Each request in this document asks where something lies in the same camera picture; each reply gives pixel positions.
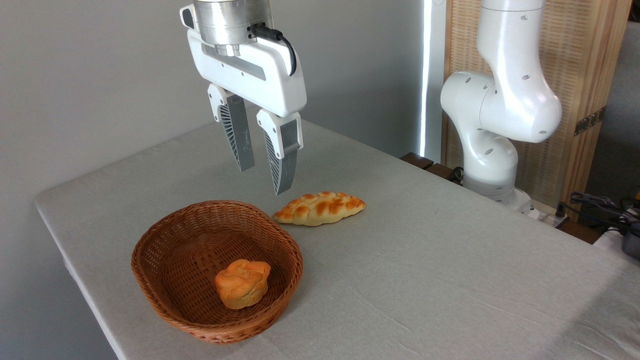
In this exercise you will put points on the brown wicker basket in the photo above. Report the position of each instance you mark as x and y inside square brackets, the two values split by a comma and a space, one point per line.
[170, 250]

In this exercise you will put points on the wooden bamboo screen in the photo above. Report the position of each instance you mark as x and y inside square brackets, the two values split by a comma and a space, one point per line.
[580, 50]

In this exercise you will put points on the grey device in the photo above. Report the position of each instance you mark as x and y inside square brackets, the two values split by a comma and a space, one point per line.
[631, 242]

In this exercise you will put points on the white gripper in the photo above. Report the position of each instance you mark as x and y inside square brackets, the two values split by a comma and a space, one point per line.
[272, 80]

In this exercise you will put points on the white power strip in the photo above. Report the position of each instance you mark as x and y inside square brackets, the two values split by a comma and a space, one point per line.
[547, 217]

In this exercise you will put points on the long braided bread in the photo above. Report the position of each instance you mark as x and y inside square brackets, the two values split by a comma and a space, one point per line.
[320, 207]

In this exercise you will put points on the white vertical frame strip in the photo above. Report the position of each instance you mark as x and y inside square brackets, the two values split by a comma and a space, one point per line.
[429, 75]

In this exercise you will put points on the dark brown wooden board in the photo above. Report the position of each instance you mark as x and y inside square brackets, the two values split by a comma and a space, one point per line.
[425, 164]

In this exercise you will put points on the grey tablecloth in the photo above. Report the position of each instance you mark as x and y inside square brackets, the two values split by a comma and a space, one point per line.
[425, 275]

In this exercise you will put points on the dark metal screen hinge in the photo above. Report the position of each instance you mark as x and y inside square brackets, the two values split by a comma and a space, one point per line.
[590, 121]

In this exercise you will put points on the round bread bun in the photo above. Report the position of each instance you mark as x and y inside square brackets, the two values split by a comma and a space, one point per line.
[242, 285]

